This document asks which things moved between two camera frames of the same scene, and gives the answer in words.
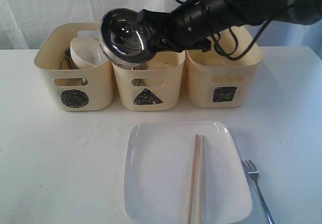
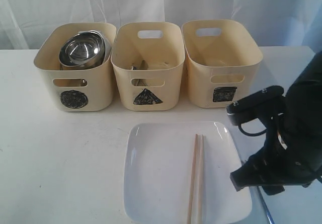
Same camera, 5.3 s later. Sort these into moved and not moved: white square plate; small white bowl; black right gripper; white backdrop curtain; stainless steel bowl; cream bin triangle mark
Moved: small white bowl; black right gripper; stainless steel bowl
Not moved: white backdrop curtain; cream bin triangle mark; white square plate
